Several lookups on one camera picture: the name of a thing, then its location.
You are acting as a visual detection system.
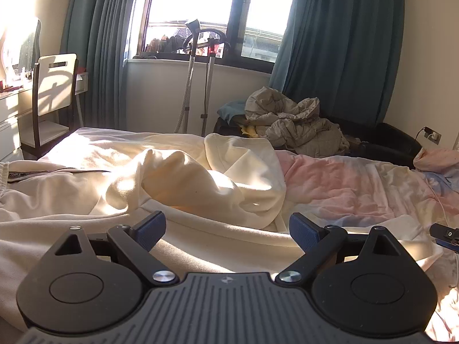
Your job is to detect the white dresser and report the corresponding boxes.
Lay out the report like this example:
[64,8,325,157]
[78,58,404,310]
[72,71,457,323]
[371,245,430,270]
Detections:
[0,82,37,163]

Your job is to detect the cream sweatpants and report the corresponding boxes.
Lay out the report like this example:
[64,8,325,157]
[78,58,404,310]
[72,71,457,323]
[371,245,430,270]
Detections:
[0,132,443,330]

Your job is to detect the wavy vanity mirror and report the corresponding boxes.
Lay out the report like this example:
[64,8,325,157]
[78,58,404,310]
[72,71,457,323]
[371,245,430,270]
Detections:
[0,18,42,77]

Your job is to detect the white side table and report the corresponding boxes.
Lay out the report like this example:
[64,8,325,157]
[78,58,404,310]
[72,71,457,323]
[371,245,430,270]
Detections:
[73,68,90,94]

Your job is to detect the dark framed window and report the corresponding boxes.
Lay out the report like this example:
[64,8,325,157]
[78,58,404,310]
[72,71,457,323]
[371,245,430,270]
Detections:
[133,0,300,69]

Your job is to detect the grey puffer jacket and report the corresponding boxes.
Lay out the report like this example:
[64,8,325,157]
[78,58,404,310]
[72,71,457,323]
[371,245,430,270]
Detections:
[244,86,351,158]

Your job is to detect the teal cloth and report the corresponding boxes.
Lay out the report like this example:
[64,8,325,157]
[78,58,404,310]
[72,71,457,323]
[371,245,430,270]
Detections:
[218,100,249,120]

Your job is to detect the pair of metal crutches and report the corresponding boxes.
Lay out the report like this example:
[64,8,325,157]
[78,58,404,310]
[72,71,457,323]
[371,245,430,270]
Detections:
[174,18,232,137]

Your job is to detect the bed with pastel sheet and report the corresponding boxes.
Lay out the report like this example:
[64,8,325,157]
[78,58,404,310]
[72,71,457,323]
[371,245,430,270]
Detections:
[36,127,459,343]

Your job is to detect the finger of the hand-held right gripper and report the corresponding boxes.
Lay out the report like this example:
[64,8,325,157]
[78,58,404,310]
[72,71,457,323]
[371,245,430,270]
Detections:
[429,223,459,252]

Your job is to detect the white and dark chair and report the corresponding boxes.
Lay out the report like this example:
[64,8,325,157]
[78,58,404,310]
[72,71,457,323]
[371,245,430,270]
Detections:
[20,53,85,159]

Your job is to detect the pink pillow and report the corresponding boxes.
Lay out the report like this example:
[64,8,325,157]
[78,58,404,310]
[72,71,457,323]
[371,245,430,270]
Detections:
[413,147,459,173]

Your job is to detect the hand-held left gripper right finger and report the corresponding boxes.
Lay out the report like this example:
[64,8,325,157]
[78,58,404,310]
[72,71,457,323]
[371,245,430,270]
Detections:
[275,212,404,286]

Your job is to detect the black sofa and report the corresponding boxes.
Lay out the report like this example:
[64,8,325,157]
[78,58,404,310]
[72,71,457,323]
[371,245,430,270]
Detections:
[214,113,423,170]

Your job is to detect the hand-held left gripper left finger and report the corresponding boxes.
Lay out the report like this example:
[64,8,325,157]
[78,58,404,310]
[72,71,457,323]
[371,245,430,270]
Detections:
[54,211,179,287]

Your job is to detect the teal curtain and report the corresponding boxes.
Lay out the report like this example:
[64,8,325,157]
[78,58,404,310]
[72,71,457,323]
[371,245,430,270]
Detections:
[269,0,407,127]
[59,0,153,132]

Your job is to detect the white cable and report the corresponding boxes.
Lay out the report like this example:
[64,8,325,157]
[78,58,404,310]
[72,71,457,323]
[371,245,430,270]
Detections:
[426,178,453,230]

